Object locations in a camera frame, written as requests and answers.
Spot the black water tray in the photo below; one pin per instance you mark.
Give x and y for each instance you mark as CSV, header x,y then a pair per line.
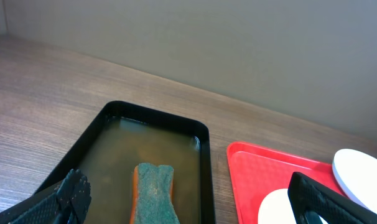
x,y
124,135

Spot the red plastic tray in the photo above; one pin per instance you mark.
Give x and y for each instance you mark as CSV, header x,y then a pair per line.
x,y
256,171

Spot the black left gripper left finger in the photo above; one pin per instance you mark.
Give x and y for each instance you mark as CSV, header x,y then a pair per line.
x,y
66,201

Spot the white plate with brown streak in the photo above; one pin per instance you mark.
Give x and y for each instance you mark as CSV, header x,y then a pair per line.
x,y
276,209

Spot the white plate with sauce squiggle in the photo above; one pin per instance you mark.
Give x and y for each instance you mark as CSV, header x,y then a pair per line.
x,y
356,174

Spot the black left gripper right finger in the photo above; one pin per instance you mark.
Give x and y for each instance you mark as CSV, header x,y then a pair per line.
x,y
312,202

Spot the orange green sponge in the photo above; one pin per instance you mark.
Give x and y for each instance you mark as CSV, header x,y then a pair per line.
x,y
153,194

